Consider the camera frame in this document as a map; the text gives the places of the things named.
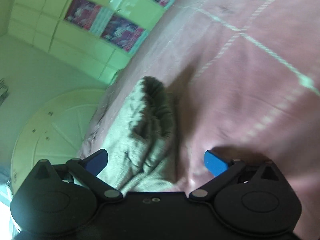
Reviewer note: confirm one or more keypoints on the pink quilted bedspread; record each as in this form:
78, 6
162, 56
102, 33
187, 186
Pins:
245, 76

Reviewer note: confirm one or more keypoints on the left red poster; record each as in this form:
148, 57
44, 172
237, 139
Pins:
106, 24

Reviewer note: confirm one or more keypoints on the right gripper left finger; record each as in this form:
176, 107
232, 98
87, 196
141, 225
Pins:
58, 199

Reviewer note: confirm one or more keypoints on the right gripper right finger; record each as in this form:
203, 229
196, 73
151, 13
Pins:
249, 198

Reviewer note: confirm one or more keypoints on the pale green wardrobe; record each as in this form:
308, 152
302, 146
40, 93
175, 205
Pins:
41, 24

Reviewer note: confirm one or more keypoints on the cream curved headboard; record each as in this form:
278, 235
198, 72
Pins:
55, 132

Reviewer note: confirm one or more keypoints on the grey-green knit pants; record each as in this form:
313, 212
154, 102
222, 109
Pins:
141, 142

